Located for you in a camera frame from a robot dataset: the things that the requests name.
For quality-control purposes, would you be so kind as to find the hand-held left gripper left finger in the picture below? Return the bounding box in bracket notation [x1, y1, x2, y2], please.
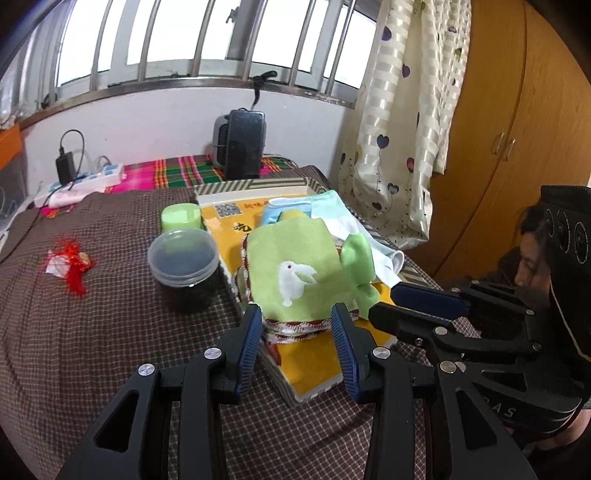
[55, 305, 263, 480]

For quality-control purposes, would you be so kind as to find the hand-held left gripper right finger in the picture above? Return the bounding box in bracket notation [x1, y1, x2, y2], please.
[331, 303, 539, 480]

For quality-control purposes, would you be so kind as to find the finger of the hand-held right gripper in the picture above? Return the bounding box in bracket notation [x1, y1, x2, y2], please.
[368, 302, 533, 366]
[390, 281, 542, 343]

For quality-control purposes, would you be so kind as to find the yellow box with striped rim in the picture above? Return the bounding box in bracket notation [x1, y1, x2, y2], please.
[193, 176, 462, 407]

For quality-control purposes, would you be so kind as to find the white cotton glove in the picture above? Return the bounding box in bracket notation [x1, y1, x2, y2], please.
[323, 217, 404, 287]

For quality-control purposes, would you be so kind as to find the light green cloth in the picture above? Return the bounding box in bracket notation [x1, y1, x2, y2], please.
[339, 233, 378, 321]

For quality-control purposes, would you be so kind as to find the green rabbit print towel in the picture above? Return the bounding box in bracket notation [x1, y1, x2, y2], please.
[235, 217, 358, 344]

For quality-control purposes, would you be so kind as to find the blue face mask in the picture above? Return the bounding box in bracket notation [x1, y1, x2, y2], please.
[261, 191, 345, 227]

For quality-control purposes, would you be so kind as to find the clear jar with dark contents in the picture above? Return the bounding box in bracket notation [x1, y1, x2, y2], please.
[148, 227, 221, 315]

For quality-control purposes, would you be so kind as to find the light green lidded cup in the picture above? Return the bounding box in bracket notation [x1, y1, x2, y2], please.
[161, 203, 204, 234]

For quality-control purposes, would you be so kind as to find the cream curtain with heart print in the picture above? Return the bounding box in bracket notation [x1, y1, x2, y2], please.
[337, 0, 472, 252]

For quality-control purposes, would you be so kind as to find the colourful plaid cloth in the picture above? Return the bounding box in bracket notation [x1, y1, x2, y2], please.
[39, 154, 301, 217]

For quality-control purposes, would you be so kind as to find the red tassel ornament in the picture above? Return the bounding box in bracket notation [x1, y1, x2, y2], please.
[45, 237, 97, 296]

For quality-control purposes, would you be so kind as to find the black phone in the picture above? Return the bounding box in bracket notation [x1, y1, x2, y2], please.
[225, 108, 267, 181]

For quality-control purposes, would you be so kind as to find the grey fan heater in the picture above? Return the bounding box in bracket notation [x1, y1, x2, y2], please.
[211, 113, 232, 169]

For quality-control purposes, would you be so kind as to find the wooden wardrobe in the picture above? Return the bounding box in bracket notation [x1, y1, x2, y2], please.
[418, 0, 591, 287]

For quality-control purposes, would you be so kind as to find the white power strip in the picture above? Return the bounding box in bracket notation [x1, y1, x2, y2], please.
[46, 162, 126, 192]

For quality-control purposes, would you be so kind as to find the pink packet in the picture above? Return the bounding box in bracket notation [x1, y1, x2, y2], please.
[46, 189, 88, 208]

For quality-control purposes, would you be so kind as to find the metal window grille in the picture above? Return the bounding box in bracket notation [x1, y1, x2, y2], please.
[0, 0, 384, 121]

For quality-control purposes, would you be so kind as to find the clear bin with orange lid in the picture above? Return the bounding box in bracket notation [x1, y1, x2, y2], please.
[0, 124, 28, 208]

